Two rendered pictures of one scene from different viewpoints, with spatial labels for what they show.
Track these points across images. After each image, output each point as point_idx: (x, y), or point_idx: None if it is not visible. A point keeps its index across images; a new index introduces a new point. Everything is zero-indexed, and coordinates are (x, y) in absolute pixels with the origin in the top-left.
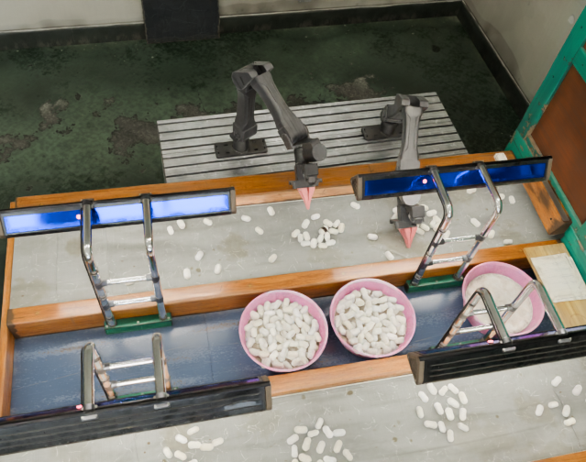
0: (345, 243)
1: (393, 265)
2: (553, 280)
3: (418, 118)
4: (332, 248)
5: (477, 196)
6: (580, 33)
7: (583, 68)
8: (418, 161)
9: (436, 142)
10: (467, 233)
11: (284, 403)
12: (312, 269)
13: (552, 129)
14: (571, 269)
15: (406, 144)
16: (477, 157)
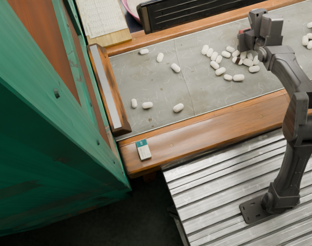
0: (296, 29)
1: (253, 6)
2: (109, 8)
3: (297, 83)
4: (306, 21)
5: (171, 104)
6: (96, 137)
7: (89, 99)
8: (273, 53)
9: (207, 199)
10: (183, 57)
11: None
12: None
13: (102, 129)
14: (88, 22)
15: (296, 63)
16: (171, 153)
